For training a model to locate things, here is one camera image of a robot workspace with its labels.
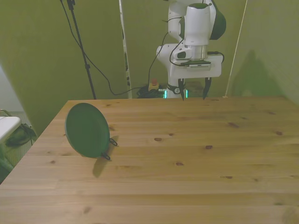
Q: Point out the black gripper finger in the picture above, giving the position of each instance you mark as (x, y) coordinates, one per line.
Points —
(207, 87)
(181, 88)

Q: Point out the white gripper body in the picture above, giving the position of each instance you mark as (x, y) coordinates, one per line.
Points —
(198, 72)

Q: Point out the dark green round plate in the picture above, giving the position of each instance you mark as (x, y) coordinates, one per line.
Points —
(87, 130)

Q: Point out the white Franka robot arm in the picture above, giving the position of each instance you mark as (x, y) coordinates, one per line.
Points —
(196, 23)

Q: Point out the yellow emergency stop box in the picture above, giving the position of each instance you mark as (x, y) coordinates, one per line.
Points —
(153, 85)

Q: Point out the black tripod stand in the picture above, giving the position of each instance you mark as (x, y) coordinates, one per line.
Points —
(79, 39)

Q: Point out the white side table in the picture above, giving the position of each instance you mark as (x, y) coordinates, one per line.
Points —
(7, 124)

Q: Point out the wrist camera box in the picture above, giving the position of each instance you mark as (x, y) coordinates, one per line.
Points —
(198, 64)

